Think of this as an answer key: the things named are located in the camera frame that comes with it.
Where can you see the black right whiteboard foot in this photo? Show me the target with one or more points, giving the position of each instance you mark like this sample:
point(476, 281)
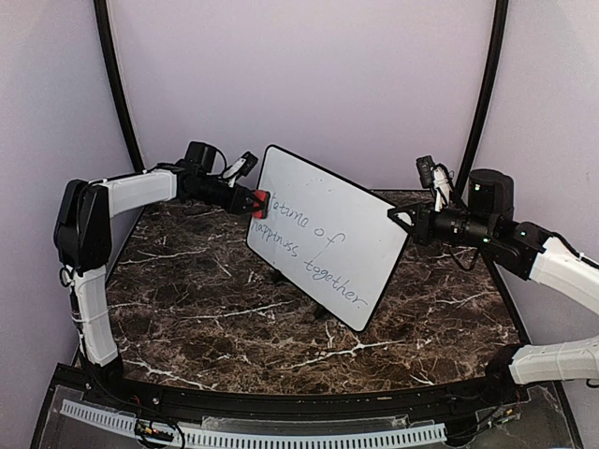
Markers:
point(319, 312)

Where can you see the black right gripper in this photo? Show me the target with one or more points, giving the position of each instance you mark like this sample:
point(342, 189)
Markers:
point(421, 227)

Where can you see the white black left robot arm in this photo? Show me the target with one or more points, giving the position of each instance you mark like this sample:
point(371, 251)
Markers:
point(82, 235)

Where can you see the black left corner post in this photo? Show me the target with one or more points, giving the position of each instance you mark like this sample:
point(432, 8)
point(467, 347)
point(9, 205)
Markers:
point(103, 25)

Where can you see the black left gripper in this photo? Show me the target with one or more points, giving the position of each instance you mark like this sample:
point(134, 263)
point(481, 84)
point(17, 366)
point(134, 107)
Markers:
point(237, 204)

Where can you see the black curved front rail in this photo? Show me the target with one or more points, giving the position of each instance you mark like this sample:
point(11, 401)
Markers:
point(459, 401)

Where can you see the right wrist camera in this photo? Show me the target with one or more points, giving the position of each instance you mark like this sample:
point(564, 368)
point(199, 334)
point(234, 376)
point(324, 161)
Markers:
point(435, 177)

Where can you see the red bone-shaped eraser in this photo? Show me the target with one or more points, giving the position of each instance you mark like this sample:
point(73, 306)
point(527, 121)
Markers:
point(261, 204)

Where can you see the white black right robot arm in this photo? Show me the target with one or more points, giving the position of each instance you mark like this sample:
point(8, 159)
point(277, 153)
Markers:
point(483, 220)

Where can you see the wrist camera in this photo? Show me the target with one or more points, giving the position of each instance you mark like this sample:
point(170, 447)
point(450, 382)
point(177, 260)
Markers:
point(206, 159)
point(435, 177)

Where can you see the white slotted cable duct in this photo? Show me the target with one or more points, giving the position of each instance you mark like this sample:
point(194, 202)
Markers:
point(230, 433)

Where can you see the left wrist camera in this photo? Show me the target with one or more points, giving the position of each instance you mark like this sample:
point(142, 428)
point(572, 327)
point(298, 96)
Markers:
point(206, 159)

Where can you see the black corner post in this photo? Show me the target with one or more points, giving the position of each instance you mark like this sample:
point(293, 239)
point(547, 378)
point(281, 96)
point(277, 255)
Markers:
point(103, 25)
point(496, 41)

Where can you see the black right corner post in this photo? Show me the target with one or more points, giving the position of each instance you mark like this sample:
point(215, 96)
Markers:
point(496, 41)

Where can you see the white whiteboard black frame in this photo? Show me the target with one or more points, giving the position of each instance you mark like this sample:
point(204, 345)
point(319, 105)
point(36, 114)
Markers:
point(329, 236)

